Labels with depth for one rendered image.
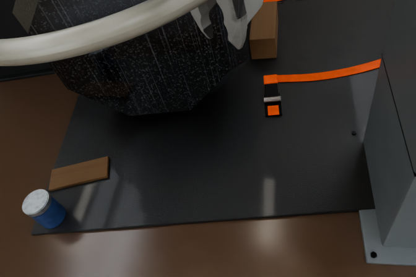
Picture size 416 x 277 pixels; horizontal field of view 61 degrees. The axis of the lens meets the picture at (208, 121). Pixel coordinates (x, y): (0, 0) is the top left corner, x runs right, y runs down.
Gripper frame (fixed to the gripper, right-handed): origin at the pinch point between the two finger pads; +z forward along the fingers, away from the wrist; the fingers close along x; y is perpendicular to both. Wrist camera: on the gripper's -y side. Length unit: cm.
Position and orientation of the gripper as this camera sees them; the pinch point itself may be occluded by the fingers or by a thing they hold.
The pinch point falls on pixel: (218, 37)
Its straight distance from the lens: 46.7
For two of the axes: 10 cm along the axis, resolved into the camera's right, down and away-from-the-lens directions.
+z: 2.0, 6.9, 7.0
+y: 6.8, -6.1, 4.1
